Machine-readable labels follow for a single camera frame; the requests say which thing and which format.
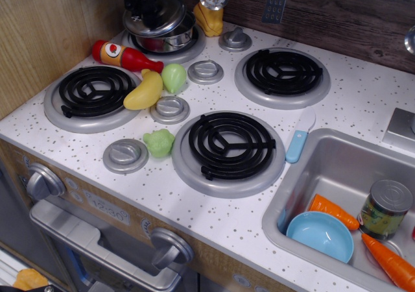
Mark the steel pot lid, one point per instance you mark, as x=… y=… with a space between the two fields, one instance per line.
x=167 y=16

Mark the steel pot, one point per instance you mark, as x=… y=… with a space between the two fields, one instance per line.
x=182 y=36

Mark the red ketchup bottle toy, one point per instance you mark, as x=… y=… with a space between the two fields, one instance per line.
x=125 y=57

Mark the yellow pepper toy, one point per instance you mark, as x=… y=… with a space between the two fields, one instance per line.
x=210 y=21

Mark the light green pear toy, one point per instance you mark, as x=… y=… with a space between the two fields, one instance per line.
x=174 y=77

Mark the yellow banana toy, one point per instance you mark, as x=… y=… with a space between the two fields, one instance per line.
x=147 y=93

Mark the grey stove knob upper middle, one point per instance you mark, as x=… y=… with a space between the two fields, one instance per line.
x=205 y=72

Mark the grey stove knob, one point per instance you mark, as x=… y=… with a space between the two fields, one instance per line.
x=205 y=72
x=170 y=110
x=125 y=156
x=235 y=41

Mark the grey stove knob rear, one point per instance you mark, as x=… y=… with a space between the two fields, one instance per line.
x=235 y=41

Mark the grey stove knob centre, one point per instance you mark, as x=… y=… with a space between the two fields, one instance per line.
x=170 y=110

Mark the front left burner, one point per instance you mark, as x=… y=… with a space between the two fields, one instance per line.
x=90 y=99

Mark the grey stove knob front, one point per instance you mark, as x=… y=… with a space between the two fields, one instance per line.
x=125 y=156

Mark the back right burner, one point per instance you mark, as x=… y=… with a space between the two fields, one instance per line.
x=282 y=79

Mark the front right burner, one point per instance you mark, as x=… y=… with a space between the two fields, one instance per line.
x=228 y=154

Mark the grey oven knob left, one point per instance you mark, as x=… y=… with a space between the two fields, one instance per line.
x=43 y=183

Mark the grey oven knob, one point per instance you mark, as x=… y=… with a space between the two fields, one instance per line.
x=43 y=183
x=169 y=248

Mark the grey oven knob right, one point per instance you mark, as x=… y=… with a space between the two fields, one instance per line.
x=169 y=248

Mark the steel sink basin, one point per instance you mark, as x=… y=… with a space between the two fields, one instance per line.
x=342 y=169

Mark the orange carrot toy rear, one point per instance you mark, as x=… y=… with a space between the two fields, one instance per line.
x=324 y=205

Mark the orange carrot toy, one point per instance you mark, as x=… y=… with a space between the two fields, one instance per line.
x=324 y=205
x=398 y=270

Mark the steel ladle at right edge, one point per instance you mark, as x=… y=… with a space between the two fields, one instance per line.
x=409 y=40

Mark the grey faucet base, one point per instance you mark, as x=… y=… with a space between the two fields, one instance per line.
x=400 y=130

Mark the blue bowl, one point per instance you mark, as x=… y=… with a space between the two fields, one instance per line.
x=324 y=233

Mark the yellow toy on floor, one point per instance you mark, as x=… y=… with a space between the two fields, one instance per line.
x=28 y=279

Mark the tin can toy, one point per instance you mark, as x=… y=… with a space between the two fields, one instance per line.
x=384 y=209

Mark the orange carrot toy front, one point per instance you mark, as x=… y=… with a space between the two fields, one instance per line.
x=398 y=270

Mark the blue handled toy knife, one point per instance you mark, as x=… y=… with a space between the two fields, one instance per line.
x=304 y=125

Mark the grey oven door handle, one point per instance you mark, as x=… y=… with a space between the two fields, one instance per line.
x=84 y=238

